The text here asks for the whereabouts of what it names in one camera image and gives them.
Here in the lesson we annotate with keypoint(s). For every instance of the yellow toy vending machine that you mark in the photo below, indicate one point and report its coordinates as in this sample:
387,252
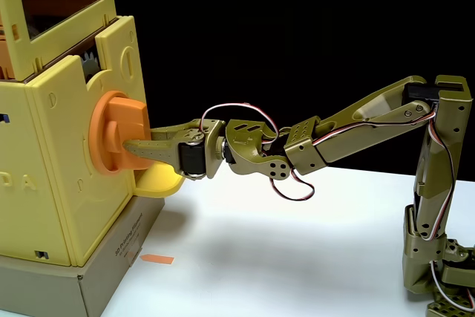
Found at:
55,168

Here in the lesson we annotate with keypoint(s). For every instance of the orange vending machine knob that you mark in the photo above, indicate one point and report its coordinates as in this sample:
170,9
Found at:
126,116

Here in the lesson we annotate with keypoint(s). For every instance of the orange paper arrow marker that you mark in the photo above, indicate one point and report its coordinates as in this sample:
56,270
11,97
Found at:
157,258

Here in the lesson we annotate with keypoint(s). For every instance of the brown cardboard box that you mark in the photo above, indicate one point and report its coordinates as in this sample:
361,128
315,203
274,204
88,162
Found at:
111,246

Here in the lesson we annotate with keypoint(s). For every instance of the grey plastic gear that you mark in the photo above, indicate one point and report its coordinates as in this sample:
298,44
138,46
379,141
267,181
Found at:
90,64

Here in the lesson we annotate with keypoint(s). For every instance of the yellow dispensing tray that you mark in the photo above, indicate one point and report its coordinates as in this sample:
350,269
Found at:
159,187

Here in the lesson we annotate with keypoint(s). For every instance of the clear tape tab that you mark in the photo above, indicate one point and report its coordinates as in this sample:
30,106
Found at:
134,255

